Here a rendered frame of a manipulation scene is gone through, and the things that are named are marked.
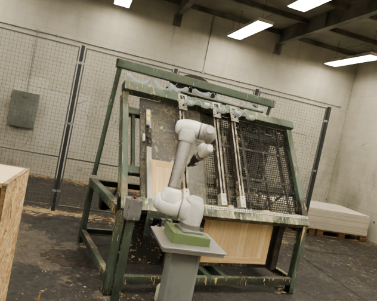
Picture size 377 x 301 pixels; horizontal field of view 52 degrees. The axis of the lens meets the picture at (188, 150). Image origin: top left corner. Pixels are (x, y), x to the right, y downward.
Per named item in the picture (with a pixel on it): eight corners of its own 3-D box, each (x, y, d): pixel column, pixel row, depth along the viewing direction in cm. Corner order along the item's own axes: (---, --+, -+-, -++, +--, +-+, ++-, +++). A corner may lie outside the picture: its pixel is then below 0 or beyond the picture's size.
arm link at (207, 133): (217, 131, 313) (201, 126, 314) (219, 123, 296) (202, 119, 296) (213, 146, 310) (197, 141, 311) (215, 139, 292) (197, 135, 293)
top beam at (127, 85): (121, 93, 391) (124, 88, 383) (121, 85, 395) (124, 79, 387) (289, 132, 488) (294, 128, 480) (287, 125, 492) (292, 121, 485)
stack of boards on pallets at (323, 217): (260, 228, 741) (266, 200, 738) (240, 214, 840) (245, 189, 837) (365, 243, 808) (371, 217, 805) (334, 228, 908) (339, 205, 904)
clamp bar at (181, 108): (179, 202, 369) (190, 194, 351) (173, 98, 421) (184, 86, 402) (188, 203, 374) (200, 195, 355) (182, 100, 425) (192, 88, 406)
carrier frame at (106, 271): (102, 295, 341) (120, 204, 336) (77, 240, 465) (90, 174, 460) (292, 294, 438) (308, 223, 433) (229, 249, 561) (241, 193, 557)
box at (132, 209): (126, 221, 317) (130, 199, 316) (121, 216, 328) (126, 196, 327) (139, 221, 322) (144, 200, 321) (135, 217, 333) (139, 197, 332)
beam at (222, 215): (116, 211, 343) (120, 208, 334) (117, 198, 348) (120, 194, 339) (303, 228, 440) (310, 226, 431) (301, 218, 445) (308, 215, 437)
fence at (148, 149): (145, 199, 354) (147, 197, 351) (144, 110, 395) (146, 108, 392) (150, 199, 356) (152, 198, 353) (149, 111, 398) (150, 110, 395)
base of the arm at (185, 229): (207, 236, 298) (210, 229, 298) (182, 233, 289) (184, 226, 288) (197, 228, 315) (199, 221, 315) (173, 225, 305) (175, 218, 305)
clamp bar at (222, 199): (216, 206, 388) (229, 199, 369) (207, 106, 439) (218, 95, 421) (225, 207, 392) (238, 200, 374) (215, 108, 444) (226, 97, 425)
